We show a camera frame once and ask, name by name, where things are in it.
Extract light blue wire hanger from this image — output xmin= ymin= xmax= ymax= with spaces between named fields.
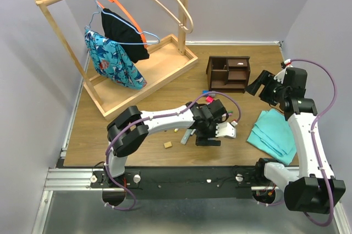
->
xmin=86 ymin=0 xmax=161 ymax=47

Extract brown wooden desk organizer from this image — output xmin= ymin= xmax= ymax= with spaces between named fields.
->
xmin=206 ymin=56 xmax=251 ymax=93

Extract wooden clothes rack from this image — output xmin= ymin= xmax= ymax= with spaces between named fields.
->
xmin=30 ymin=0 xmax=199 ymax=122

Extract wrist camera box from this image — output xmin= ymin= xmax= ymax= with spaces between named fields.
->
xmin=274 ymin=66 xmax=290 ymax=84
xmin=215 ymin=122 xmax=237 ymax=139

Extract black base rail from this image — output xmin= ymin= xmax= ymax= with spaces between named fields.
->
xmin=90 ymin=165 xmax=287 ymax=200

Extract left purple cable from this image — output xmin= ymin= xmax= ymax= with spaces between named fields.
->
xmin=103 ymin=90 xmax=243 ymax=211

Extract black garment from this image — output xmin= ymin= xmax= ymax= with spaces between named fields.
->
xmin=101 ymin=8 xmax=150 ymax=63

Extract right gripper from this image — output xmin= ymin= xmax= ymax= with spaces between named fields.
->
xmin=245 ymin=69 xmax=288 ymax=107

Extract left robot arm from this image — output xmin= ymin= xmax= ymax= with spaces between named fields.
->
xmin=103 ymin=100 xmax=237 ymax=188

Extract pink black highlighter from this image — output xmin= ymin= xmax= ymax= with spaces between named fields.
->
xmin=206 ymin=96 xmax=214 ymax=103

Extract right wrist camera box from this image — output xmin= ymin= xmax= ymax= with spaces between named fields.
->
xmin=274 ymin=66 xmax=290 ymax=84

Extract mint green highlighter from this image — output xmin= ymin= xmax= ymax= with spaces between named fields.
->
xmin=180 ymin=129 xmax=193 ymax=145

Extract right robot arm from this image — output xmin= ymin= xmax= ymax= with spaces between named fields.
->
xmin=245 ymin=67 xmax=346 ymax=214

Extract blue patterned shorts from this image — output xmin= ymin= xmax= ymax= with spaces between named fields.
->
xmin=85 ymin=29 xmax=147 ymax=90

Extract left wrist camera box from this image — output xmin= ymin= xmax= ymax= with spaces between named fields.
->
xmin=215 ymin=122 xmax=237 ymax=139

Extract teal folded cloth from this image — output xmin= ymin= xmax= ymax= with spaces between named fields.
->
xmin=247 ymin=109 xmax=296 ymax=165

